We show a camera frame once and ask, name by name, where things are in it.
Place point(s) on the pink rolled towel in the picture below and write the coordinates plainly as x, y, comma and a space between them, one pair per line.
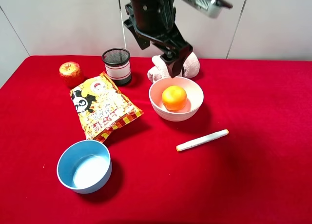
191, 68

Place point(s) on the pink bowl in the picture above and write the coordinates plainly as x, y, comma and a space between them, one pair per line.
195, 98

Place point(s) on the blue bowl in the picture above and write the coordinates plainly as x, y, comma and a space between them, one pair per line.
85, 167

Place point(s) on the yellow snack bag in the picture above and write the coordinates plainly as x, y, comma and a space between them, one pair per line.
102, 108

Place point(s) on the orange mandarin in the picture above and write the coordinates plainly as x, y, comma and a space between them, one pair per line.
174, 98

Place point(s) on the red apple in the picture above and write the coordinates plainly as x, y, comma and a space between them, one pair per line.
71, 74

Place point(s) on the white marker pen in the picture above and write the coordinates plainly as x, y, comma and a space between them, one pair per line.
202, 140

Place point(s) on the red tablecloth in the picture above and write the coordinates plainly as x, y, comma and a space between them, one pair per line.
260, 173

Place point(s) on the black mesh pen holder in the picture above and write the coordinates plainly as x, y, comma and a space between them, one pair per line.
117, 65

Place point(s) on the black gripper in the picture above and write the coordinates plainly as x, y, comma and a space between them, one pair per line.
153, 21

